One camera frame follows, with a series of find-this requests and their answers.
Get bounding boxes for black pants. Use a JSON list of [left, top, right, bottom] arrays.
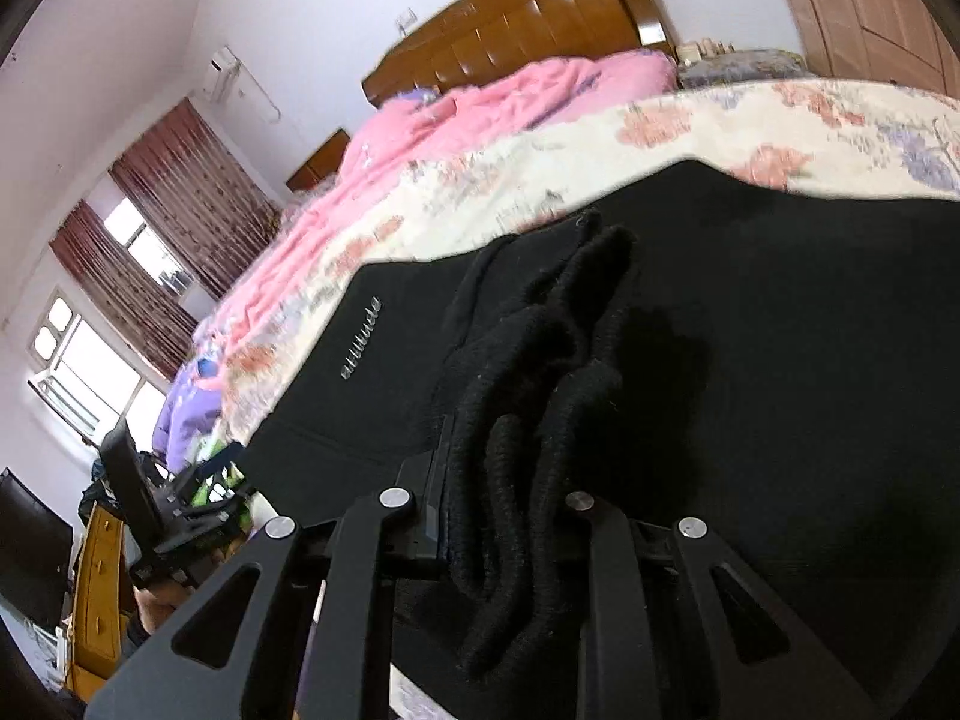
[[241, 161, 958, 718]]

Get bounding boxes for person's left hand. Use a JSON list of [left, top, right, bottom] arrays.
[[133, 580, 194, 635]]

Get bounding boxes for green box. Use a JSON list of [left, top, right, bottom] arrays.
[[189, 455, 244, 507]]

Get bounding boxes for purple blanket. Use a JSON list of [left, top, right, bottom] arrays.
[[151, 358, 221, 473]]

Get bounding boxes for yellow wooden cabinet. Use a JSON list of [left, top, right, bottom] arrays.
[[65, 504, 137, 704]]

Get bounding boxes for black television screen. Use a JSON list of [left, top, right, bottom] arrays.
[[0, 468, 73, 632]]

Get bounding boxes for window with bright light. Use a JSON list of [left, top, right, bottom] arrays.
[[29, 199, 197, 450]]

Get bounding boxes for dark red curtain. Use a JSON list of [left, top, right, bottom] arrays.
[[50, 99, 280, 379]]

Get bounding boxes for brown wooden nightstand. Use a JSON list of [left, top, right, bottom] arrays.
[[286, 128, 350, 192]]

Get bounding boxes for pink quilt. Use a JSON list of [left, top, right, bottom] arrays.
[[194, 49, 677, 379]]

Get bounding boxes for white air conditioner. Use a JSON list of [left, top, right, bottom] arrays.
[[200, 47, 241, 104]]

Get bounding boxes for floral cream bedspread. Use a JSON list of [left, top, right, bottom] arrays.
[[217, 80, 958, 442]]

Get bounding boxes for floral covered bedside table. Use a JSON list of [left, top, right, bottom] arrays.
[[675, 37, 815, 89]]

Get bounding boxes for brown wooden headboard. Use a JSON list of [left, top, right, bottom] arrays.
[[361, 0, 675, 107]]

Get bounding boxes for light wooden wardrobe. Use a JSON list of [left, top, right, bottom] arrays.
[[788, 0, 958, 98]]

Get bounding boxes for white wall socket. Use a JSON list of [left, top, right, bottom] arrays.
[[395, 8, 418, 37]]

